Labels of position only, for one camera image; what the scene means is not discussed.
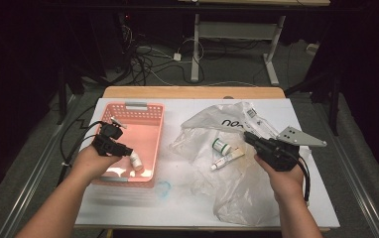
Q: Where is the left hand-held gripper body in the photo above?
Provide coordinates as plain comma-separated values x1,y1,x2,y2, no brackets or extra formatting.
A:
91,116,128,158

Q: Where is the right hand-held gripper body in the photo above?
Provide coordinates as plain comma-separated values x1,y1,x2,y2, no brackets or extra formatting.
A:
254,125,328,173

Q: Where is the pink perforated plastic basket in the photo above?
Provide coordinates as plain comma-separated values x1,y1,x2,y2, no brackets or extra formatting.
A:
89,102,166,188

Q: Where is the white ointment tube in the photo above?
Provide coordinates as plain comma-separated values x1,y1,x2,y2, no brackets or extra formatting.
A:
209,148,246,173

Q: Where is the clear plastic bag yellow face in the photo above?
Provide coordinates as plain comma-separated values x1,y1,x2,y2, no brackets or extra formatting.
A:
169,101,306,227

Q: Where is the person's left hand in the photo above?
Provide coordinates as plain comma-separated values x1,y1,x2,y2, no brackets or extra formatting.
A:
69,144,123,181

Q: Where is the person's right hand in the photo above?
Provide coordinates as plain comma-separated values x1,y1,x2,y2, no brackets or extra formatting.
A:
254,154,306,203

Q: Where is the black stand leg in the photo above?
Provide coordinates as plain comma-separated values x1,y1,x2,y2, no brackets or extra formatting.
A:
285,65,342,137
57,62,86,126

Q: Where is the white table board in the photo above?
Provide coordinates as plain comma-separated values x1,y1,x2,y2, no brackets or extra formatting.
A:
74,97,340,229

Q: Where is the white-framed desk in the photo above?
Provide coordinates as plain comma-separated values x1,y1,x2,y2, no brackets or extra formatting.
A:
177,0,330,87

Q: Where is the left hand-held gripper cable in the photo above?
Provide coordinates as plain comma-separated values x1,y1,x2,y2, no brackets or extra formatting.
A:
57,120,108,186

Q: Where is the hand-held gripper cable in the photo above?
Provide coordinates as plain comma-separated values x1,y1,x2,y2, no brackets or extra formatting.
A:
57,120,108,186
296,155,313,204

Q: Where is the right hand-held gripper cable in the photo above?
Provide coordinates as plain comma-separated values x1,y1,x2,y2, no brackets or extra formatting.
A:
296,155,313,204

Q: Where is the tangle of black cables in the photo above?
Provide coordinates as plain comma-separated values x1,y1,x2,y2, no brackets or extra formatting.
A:
121,24,208,87

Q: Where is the metal floor rail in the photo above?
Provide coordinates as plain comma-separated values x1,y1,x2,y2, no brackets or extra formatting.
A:
313,98,379,238
0,93,79,238

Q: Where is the white looped cable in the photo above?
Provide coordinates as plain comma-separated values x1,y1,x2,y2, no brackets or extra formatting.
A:
177,38,205,64

